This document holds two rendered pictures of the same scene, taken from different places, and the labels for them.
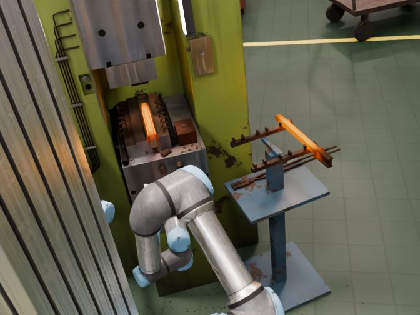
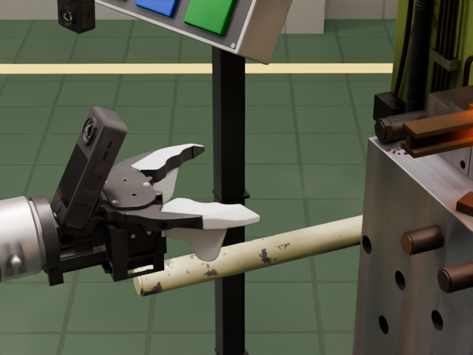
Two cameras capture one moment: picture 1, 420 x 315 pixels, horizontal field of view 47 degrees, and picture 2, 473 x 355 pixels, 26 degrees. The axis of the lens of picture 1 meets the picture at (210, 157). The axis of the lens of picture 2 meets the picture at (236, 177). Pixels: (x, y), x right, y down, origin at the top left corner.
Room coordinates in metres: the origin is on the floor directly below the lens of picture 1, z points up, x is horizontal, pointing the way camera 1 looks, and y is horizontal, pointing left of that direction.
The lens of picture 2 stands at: (1.29, -0.67, 1.51)
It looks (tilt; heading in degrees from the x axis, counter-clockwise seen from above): 30 degrees down; 76
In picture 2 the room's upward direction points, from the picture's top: straight up
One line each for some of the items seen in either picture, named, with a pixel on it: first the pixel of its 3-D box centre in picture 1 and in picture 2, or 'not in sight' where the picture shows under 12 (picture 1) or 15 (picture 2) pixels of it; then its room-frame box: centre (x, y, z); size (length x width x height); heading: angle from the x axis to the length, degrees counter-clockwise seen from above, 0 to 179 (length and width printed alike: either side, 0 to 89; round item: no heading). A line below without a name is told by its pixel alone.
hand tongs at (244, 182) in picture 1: (287, 166); not in sight; (1.85, -0.37, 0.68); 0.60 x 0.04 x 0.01; 109
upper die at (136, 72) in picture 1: (127, 53); not in sight; (2.00, 0.29, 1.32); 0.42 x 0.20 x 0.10; 9
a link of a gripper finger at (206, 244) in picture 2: not in sight; (209, 234); (1.46, 0.13, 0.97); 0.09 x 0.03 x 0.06; 153
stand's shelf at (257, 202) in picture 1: (275, 189); not in sight; (1.72, -0.28, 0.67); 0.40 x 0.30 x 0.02; 108
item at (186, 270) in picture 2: not in sight; (272, 250); (1.65, 0.59, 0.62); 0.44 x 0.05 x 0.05; 9
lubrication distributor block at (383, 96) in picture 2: not in sight; (390, 113); (1.86, 0.66, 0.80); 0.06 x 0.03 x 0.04; 99
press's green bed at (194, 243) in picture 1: (177, 224); not in sight; (2.02, 0.24, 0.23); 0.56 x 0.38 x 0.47; 9
